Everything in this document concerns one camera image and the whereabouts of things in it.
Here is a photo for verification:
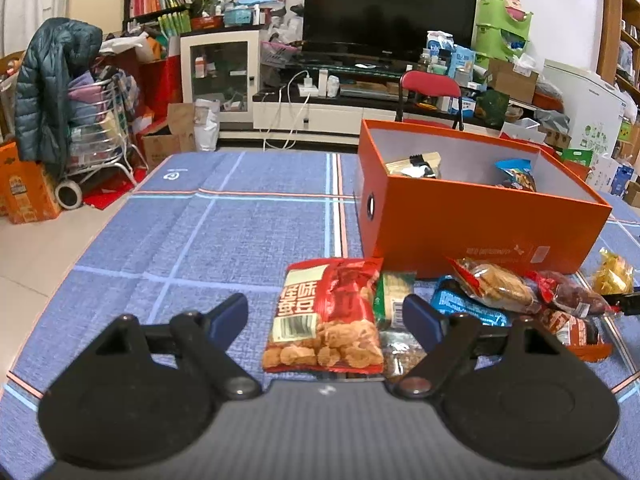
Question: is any yellow candy bag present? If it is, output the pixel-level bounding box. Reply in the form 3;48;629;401
592;248;634;296

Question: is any white plastic bag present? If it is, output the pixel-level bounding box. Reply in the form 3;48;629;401
193;99;220;152

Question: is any black beige snack packet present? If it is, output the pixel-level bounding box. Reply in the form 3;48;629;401
385;152;442;179

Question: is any roll of tape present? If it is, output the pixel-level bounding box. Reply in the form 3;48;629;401
54;180;84;210

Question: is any black flat television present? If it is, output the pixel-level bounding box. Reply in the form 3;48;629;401
303;0;477;62

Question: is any red fried bean snack bag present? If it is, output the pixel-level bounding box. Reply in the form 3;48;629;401
262;258;384;375

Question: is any orange gift bag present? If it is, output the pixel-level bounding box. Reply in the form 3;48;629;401
1;141;62;224

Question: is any wooden bookshelf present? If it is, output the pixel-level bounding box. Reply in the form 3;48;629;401
597;0;640;104

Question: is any green cracker snack packet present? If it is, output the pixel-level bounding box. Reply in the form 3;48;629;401
373;272;416;330

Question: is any orange red snack packet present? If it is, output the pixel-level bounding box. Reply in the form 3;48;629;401
536;308;613;363

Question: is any blue snack packet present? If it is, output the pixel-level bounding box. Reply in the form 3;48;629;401
431;275;510;327

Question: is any teal puffer jacket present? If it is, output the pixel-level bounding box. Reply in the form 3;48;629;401
14;18;103;180

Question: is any red dates snack bag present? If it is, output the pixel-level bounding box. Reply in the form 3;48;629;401
525;271;611;318

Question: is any clear bread snack bag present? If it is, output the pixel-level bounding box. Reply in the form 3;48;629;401
449;258;541;315

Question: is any blue nut snack bag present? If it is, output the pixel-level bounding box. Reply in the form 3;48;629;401
495;158;537;192

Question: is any white tv stand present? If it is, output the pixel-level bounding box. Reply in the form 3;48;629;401
250;86;501;137

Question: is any brown cardboard box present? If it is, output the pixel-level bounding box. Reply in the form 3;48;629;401
137;103;196;169

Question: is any blue plaid tablecloth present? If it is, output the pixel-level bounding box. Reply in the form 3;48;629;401
1;152;639;479

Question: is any white glass door cabinet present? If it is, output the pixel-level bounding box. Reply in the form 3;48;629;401
180;26;262;129

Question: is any white chest freezer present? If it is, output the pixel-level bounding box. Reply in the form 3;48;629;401
541;58;626;156

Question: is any mixed nuts clear packet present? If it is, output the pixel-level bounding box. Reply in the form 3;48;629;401
380;330;426;382

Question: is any green plastic drawer tower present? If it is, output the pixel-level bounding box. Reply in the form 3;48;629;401
474;0;533;68

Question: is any orange storage box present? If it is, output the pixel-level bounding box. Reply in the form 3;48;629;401
356;120;612;278

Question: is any metal laundry cart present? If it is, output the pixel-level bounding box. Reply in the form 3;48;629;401
66;65;141;184

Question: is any red folding chair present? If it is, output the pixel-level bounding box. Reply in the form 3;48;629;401
395;70;464;131

